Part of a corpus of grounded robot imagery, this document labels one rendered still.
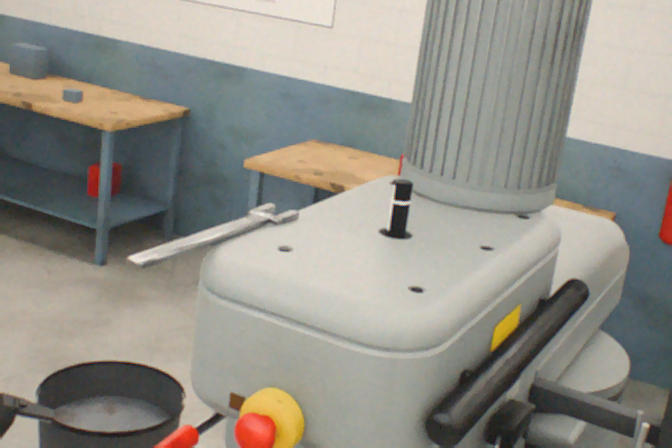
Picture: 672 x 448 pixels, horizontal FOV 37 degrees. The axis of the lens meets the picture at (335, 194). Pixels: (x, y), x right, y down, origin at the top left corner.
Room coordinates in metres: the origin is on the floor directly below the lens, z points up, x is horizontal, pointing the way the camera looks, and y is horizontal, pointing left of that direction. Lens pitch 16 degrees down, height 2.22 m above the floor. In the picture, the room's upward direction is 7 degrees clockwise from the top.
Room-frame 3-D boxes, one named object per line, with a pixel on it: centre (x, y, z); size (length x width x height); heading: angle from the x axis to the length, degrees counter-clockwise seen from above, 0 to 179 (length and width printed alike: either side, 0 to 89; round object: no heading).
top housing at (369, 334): (1.04, -0.08, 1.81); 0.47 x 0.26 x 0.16; 154
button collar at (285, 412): (0.82, 0.03, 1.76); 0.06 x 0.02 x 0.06; 64
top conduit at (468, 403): (0.99, -0.22, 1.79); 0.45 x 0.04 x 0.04; 154
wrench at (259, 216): (0.94, 0.11, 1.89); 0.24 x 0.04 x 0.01; 151
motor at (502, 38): (1.25, -0.18, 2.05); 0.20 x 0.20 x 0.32
